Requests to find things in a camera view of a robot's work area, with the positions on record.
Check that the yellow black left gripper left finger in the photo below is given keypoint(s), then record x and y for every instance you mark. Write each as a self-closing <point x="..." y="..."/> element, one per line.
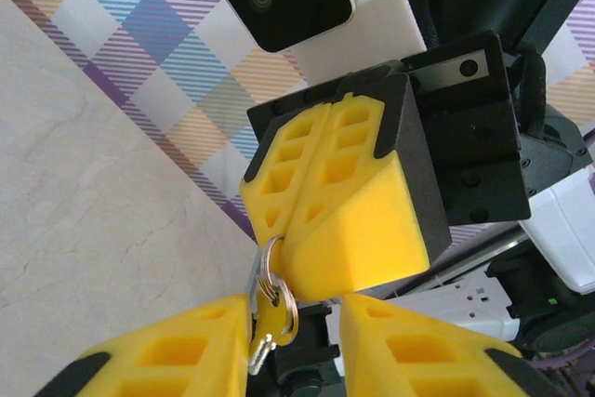
<point x="186" y="350"/>

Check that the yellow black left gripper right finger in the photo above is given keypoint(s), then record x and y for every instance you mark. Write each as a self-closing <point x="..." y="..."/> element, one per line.
<point x="418" y="360"/>

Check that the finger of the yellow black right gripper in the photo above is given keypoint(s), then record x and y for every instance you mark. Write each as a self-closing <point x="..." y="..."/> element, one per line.
<point x="367" y="229"/>
<point x="274" y="183"/>

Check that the white power strip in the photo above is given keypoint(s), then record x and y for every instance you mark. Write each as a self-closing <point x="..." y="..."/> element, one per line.
<point x="465" y="304"/>

